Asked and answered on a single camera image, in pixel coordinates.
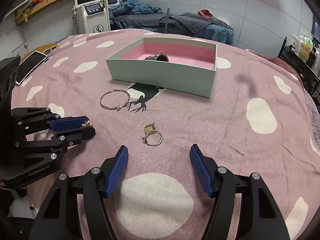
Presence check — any gold flower earring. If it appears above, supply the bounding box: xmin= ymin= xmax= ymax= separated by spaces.
xmin=81 ymin=120 xmax=93 ymax=127

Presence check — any silver ring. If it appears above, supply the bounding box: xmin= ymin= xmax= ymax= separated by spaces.
xmin=141 ymin=129 xmax=163 ymax=147

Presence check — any white tablet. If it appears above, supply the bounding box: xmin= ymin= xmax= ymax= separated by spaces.
xmin=16 ymin=50 xmax=48 ymax=86

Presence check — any thin silver bangle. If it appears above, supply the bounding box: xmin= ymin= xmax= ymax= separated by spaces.
xmin=99 ymin=89 xmax=131 ymax=111

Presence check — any pink polka dot bedsheet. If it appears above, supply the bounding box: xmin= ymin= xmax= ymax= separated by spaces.
xmin=12 ymin=29 xmax=319 ymax=239

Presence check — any white beauty machine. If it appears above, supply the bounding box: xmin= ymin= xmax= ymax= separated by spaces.
xmin=71 ymin=0 xmax=111 ymax=34

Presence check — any rose gold wrist watch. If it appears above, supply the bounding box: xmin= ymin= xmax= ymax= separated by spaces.
xmin=144 ymin=51 xmax=169 ymax=62

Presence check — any black trolley rack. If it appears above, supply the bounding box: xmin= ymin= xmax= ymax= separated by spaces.
xmin=278 ymin=37 xmax=319 ymax=101

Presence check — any mint box pink lining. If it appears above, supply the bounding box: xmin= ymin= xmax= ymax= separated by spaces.
xmin=106 ymin=37 xmax=217 ymax=98

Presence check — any crumpled blue blanket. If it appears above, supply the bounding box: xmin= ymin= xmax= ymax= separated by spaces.
xmin=109 ymin=0 xmax=163 ymax=17

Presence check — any massage bed grey cover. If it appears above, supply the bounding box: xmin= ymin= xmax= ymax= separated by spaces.
xmin=113 ymin=12 xmax=234 ymax=45

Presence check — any green pump bottle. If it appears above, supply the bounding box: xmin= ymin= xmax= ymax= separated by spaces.
xmin=298 ymin=38 xmax=313 ymax=63

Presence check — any red cloth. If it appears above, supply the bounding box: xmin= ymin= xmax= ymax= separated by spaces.
xmin=197 ymin=9 xmax=213 ymax=19

